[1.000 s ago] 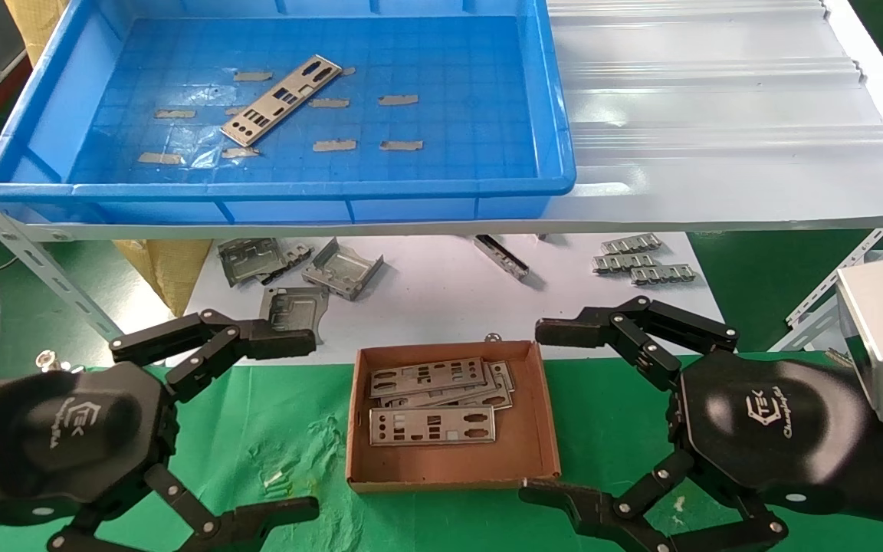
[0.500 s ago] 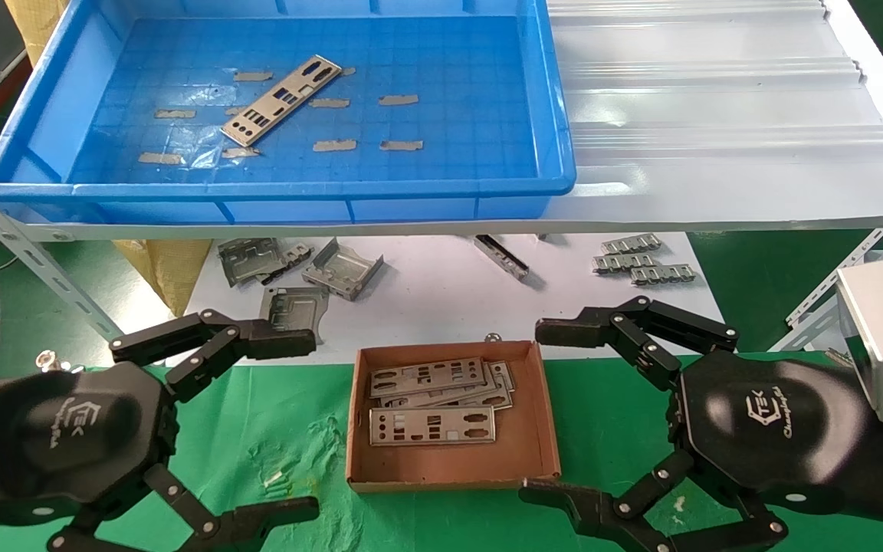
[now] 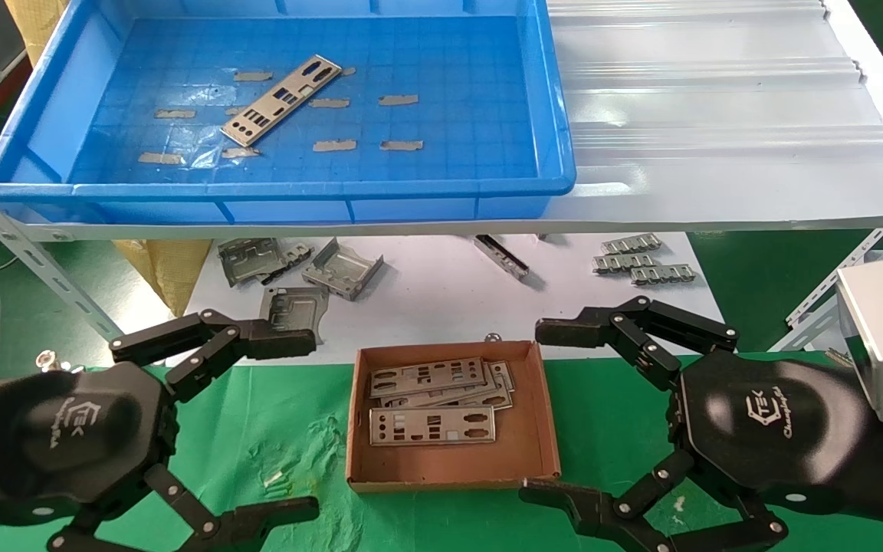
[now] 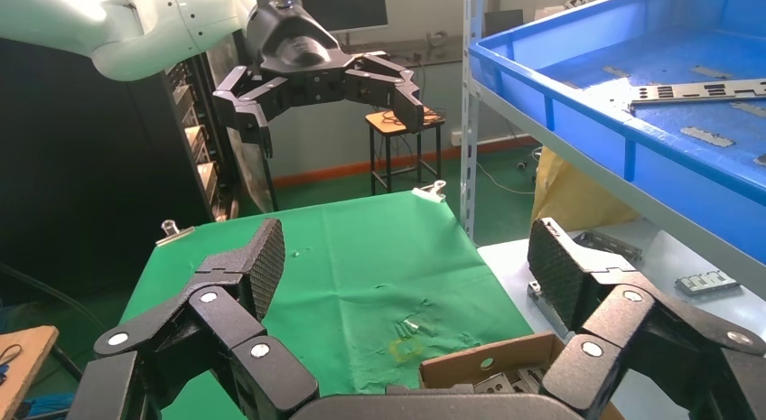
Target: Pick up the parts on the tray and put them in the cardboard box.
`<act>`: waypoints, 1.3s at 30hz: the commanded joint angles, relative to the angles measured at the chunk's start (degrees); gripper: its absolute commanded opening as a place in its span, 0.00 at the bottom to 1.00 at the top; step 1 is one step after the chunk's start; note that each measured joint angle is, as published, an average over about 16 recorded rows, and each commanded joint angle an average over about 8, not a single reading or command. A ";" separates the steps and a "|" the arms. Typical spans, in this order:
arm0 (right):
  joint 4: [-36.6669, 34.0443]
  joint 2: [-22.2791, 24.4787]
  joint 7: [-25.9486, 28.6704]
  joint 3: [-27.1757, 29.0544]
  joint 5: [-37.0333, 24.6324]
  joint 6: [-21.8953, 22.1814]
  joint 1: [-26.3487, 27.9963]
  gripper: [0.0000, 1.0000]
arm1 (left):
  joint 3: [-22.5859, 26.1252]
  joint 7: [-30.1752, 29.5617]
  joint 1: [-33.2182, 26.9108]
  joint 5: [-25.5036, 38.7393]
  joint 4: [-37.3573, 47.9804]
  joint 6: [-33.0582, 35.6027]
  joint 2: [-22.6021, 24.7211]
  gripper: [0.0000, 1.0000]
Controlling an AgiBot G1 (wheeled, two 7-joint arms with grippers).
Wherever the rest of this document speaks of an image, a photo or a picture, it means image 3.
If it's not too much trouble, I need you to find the yellow woven bag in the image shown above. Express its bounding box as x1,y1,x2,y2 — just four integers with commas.
112,239,214,317

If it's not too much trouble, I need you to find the small toothed metal strip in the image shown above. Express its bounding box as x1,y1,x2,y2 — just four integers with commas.
631,264,697,286
592,254,658,274
602,233,662,255

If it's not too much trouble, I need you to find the grey flat stamped metal plate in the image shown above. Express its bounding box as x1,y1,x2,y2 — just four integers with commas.
260,287,330,344

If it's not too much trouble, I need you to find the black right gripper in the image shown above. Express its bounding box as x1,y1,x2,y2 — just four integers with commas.
518,296,883,552

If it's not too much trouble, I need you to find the grey folded metal bracket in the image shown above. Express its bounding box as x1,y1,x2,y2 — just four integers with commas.
302,238,385,301

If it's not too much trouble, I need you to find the grey stamped metal bracket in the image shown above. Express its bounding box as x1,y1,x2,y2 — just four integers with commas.
218,238,283,288

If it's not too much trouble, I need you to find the perforated steel shelf angle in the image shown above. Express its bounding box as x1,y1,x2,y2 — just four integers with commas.
785,222,883,329
767,228,883,353
0,157,128,344

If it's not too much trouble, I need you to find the silver metal IO shield plate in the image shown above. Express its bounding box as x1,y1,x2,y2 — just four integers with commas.
369,405,497,447
441,387,514,411
379,360,516,411
221,54,343,147
369,356,488,402

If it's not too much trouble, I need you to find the silver binder clip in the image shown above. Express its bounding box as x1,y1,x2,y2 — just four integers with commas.
35,349,86,376

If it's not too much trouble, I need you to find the blue plastic tray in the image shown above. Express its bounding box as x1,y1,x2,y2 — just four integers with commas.
0,0,576,225

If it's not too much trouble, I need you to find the yellow woven sack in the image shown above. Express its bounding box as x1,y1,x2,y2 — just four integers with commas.
3,0,71,66

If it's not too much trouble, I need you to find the brown cardboard box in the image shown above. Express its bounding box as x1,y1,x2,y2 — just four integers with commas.
346,340,563,493

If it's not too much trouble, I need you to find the white paper sheet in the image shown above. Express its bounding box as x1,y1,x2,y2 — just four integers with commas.
166,232,737,367

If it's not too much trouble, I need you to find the long narrow metal bar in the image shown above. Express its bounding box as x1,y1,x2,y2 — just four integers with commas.
474,235,530,281

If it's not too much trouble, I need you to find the small slotted metal plate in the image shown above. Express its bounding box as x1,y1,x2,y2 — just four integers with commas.
261,242,313,285

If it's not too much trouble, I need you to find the green table cloth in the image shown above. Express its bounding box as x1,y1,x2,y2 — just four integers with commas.
0,351,883,552

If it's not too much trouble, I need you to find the white corrugated shelf board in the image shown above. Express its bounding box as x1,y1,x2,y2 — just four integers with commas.
20,0,883,243

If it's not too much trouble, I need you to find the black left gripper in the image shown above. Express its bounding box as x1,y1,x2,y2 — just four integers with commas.
0,309,321,552

